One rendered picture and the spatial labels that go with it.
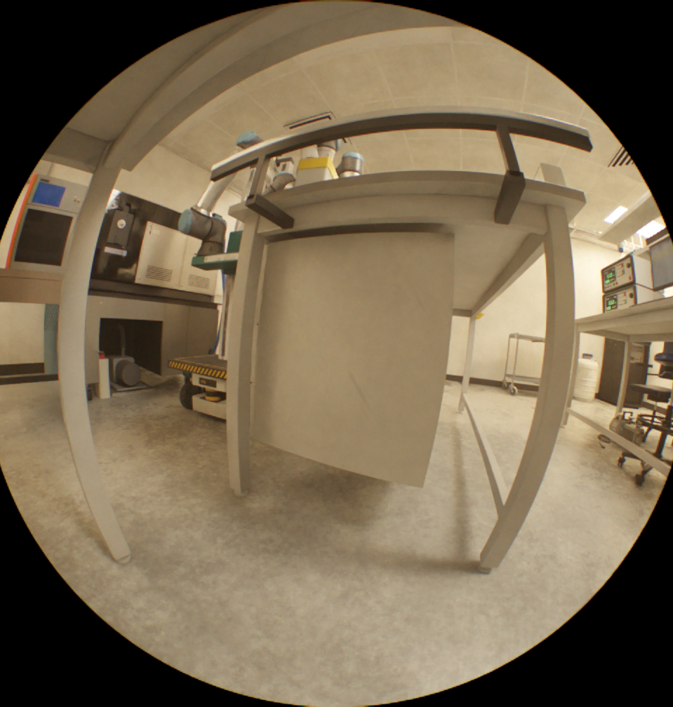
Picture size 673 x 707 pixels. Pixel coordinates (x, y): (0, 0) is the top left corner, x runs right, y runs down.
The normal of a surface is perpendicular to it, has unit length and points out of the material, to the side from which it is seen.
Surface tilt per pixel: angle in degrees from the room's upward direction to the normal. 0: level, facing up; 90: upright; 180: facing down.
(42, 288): 90
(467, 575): 0
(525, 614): 0
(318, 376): 90
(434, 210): 90
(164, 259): 90
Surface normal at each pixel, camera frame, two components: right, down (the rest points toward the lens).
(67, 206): 0.91, 0.11
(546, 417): -0.40, 0.03
